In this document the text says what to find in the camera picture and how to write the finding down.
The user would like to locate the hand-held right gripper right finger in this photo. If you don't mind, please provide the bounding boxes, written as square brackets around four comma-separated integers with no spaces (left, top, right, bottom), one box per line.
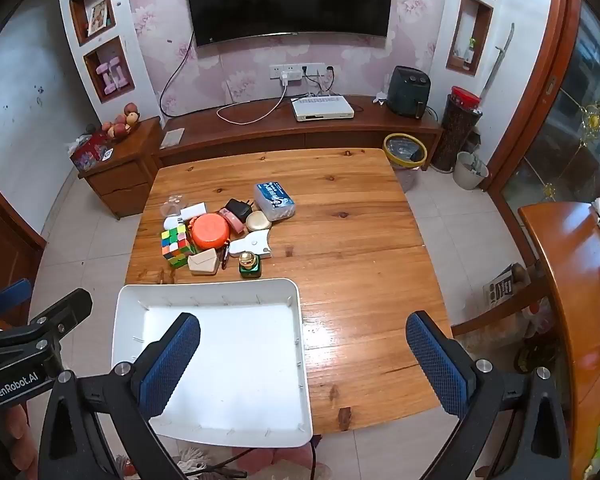
[405,310,571,480]

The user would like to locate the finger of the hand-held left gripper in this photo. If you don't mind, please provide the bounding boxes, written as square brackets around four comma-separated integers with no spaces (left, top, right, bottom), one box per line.
[27,288,93,356]
[0,278,34,331]

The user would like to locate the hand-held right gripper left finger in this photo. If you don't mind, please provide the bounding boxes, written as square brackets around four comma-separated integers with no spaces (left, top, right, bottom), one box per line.
[39,311,202,480]

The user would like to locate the white plastic tray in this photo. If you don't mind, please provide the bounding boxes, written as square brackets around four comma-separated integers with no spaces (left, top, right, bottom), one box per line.
[111,278,314,448]

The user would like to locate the colourful puzzle cube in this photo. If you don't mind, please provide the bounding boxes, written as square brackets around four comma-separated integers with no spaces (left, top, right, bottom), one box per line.
[161,225,197,267]

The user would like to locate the green bottle with gold cap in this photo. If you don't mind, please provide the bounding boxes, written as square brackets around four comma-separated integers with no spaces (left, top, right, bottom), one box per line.
[238,252,262,279]

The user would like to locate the orange round case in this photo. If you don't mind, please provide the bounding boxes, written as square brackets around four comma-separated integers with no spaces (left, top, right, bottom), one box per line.
[189,213,231,251]

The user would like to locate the white plastic holder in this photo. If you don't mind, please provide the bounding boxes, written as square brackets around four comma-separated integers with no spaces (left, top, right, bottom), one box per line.
[228,228,273,259]

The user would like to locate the clear plastic case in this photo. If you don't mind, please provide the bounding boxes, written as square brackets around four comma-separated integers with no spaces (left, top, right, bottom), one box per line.
[160,194,188,218]

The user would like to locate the pink case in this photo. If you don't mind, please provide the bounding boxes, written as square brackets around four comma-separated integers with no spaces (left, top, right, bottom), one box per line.
[218,208,246,233]

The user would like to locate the black charger plug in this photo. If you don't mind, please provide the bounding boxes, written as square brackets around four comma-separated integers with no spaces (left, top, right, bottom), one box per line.
[225,198,253,221]

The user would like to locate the clear box with blue label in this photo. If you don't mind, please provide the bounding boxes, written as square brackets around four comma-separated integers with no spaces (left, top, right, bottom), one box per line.
[253,180,297,222]

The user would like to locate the person's left hand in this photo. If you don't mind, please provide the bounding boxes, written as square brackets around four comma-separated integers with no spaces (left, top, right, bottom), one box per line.
[0,402,38,476]

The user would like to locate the cardboard box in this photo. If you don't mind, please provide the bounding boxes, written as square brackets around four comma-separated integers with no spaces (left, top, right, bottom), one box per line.
[482,263,528,308]

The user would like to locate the wooden side cabinet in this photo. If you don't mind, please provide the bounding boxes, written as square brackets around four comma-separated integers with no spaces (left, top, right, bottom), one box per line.
[77,116,163,220]

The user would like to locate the red printed box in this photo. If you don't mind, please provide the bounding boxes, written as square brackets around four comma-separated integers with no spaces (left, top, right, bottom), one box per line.
[69,132,115,171]

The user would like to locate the wooden desk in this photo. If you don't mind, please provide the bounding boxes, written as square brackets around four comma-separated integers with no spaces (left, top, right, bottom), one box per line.
[517,201,600,480]

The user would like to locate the bowl of fruit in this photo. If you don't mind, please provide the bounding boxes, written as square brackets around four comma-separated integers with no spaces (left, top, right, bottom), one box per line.
[101,102,142,138]

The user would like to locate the white bucket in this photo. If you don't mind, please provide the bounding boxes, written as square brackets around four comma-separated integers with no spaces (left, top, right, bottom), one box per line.
[452,151,490,191]

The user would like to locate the grey flat pad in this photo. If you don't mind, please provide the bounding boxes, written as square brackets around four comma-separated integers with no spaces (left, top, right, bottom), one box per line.
[159,128,186,150]

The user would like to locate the yellow rimmed trash bin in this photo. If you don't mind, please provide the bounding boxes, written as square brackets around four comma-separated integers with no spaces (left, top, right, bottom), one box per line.
[383,133,428,193]

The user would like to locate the dark patterned tall vase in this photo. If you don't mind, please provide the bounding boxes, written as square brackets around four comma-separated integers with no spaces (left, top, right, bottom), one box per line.
[430,94,482,173]

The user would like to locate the pink dumbbell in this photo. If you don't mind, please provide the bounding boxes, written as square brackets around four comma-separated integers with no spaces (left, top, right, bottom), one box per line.
[109,57,131,92]
[96,62,116,95]

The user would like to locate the red lid container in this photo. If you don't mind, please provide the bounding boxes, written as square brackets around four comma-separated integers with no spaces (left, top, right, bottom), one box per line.
[450,86,482,113]

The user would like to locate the dark air fryer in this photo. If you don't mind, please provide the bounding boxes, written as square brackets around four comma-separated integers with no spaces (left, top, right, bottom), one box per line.
[386,66,432,120]

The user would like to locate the white set-top box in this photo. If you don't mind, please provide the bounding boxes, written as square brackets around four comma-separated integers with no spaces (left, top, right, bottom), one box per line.
[291,96,356,122]

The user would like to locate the wooden framed glass door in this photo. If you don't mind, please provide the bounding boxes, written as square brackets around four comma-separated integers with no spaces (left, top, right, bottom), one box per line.
[487,0,600,211]

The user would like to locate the grey long stick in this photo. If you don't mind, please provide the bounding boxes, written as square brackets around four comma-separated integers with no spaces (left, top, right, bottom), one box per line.
[480,22,516,101]

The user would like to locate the black floor cable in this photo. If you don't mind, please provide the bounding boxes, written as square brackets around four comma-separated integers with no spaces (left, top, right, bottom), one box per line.
[307,435,321,480]

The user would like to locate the black television cable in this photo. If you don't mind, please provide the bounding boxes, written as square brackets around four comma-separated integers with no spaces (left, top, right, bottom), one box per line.
[159,30,197,117]

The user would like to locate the white cable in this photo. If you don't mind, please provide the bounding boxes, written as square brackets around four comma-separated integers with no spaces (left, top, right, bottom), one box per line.
[216,82,287,125]

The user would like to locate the picture frame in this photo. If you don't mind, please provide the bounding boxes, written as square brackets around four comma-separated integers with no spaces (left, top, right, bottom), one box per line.
[87,0,112,36]

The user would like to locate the white wall shelf unit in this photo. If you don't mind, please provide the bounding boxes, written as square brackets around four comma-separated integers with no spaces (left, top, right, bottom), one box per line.
[445,0,501,77]
[57,0,153,111]

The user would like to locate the white wall socket panel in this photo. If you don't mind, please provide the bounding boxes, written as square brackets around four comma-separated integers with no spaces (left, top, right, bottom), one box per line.
[269,62,327,81]

